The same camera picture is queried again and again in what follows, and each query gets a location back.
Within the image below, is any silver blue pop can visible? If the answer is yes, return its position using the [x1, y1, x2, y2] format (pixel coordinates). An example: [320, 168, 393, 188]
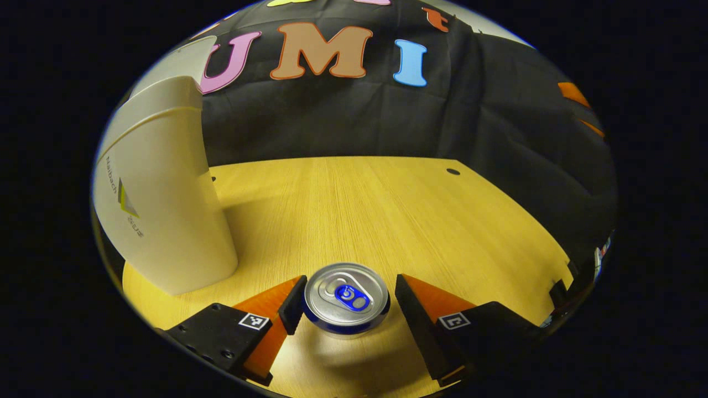
[303, 262, 391, 336]

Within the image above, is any black backdrop cloth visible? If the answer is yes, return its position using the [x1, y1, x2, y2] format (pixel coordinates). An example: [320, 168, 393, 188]
[191, 0, 617, 266]

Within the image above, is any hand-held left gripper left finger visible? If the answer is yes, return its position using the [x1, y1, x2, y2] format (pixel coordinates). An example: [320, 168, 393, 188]
[157, 275, 308, 387]

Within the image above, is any wooden desktop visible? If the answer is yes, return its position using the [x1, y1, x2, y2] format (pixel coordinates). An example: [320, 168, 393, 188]
[122, 156, 576, 398]

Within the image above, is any white desktop garbage bin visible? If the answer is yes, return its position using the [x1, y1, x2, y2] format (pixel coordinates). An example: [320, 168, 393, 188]
[91, 36, 240, 296]

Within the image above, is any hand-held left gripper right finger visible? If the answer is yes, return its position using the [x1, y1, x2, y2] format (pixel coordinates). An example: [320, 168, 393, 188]
[394, 274, 545, 387]

